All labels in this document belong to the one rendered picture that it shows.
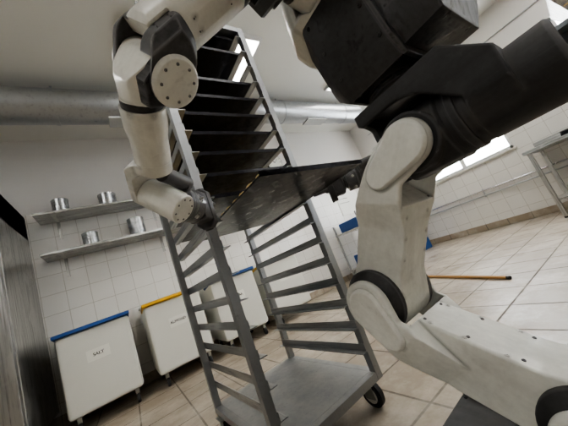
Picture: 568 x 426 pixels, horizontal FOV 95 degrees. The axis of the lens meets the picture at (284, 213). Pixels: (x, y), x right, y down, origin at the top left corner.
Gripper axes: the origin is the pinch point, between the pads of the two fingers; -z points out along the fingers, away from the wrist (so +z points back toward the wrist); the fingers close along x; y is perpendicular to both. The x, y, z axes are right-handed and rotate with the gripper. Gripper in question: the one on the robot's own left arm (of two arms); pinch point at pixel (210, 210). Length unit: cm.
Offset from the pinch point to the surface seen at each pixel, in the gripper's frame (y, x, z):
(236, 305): 4.0, -29.5, -5.9
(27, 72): 162, 210, -92
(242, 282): 83, -27, -214
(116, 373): 178, -60, -126
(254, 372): 4.4, -49.3, -5.1
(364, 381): -23, -73, -32
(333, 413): -10, -73, -20
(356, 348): -24, -64, -40
